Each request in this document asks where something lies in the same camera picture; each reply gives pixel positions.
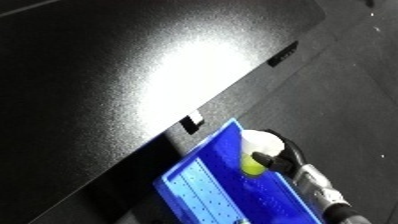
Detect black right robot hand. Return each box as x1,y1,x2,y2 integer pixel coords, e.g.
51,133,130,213
250,128,310,174

